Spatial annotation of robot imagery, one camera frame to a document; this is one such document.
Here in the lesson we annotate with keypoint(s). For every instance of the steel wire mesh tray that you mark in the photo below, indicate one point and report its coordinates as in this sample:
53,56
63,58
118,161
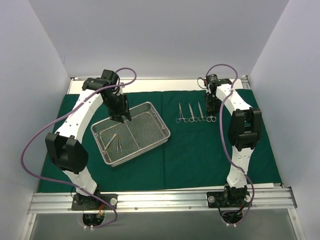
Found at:
144,132

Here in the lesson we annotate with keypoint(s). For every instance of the steel surgical scissors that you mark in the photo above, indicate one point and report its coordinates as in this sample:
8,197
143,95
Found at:
181,118

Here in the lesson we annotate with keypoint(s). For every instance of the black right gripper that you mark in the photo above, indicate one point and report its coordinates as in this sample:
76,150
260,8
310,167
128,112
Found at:
212,105

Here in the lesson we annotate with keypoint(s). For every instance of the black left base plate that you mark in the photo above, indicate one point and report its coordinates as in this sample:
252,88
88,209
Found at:
88,203

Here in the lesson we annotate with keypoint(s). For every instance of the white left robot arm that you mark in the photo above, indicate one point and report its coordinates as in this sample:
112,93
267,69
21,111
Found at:
64,146

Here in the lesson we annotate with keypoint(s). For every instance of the steel scalpel handle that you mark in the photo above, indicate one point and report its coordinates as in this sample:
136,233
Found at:
118,146

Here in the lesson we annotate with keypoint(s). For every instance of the dark green surgical cloth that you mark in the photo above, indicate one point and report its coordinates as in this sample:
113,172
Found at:
192,157

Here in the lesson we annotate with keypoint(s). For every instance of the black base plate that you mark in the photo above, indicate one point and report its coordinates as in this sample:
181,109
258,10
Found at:
217,199
88,203

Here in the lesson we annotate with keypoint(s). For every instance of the steel tweezers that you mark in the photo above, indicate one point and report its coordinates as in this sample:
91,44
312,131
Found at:
110,141

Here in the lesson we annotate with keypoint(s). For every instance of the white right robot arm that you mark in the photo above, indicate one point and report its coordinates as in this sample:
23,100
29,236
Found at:
245,128

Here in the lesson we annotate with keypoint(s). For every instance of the steel surgical forceps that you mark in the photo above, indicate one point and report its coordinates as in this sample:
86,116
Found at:
202,118

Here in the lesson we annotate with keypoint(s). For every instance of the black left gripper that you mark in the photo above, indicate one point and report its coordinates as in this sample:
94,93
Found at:
122,110

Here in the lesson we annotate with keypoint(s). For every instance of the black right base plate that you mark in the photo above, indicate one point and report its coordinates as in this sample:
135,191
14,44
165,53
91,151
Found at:
217,199

